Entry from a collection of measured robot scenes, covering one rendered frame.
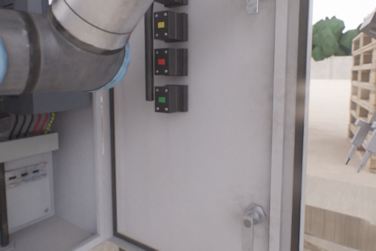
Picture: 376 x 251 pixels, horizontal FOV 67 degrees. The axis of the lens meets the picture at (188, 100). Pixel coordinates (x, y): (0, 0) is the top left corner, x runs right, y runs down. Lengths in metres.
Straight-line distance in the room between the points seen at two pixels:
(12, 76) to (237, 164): 0.33
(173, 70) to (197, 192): 0.22
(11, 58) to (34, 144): 0.39
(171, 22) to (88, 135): 0.33
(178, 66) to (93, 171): 0.33
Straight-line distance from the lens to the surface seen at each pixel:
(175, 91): 0.45
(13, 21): 0.33
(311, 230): 1.71
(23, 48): 0.32
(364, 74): 2.73
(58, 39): 0.33
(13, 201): 0.77
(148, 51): 0.47
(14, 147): 0.67
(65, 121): 0.73
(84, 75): 0.35
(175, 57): 0.46
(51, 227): 0.80
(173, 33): 0.46
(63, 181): 0.78
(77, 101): 0.59
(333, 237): 1.70
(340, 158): 2.59
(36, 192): 0.79
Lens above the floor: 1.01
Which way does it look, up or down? 5 degrees down
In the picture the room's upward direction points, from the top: straight up
